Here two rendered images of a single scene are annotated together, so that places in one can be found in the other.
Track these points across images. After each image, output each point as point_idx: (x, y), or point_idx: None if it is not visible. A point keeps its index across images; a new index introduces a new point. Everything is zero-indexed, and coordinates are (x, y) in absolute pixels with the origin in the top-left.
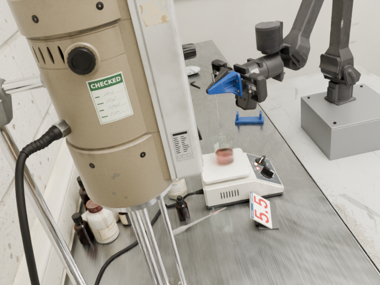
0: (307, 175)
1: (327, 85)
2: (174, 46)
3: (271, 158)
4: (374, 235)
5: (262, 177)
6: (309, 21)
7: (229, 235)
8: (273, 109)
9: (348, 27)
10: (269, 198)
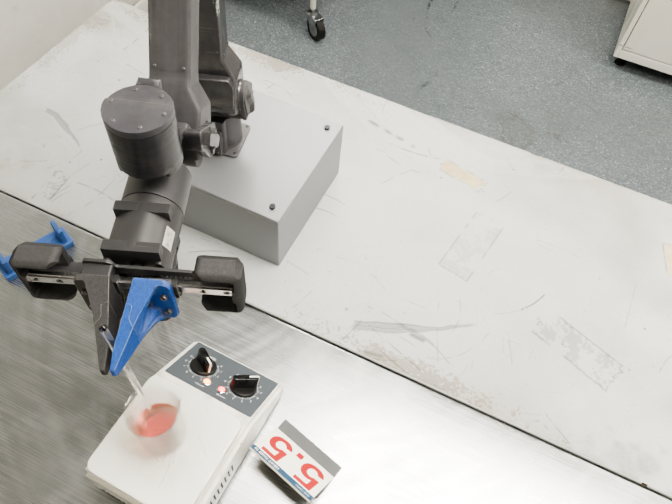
0: (275, 321)
1: (108, 78)
2: None
3: (180, 325)
4: (449, 367)
5: (249, 402)
6: (193, 43)
7: None
8: (60, 194)
9: (223, 7)
10: (268, 420)
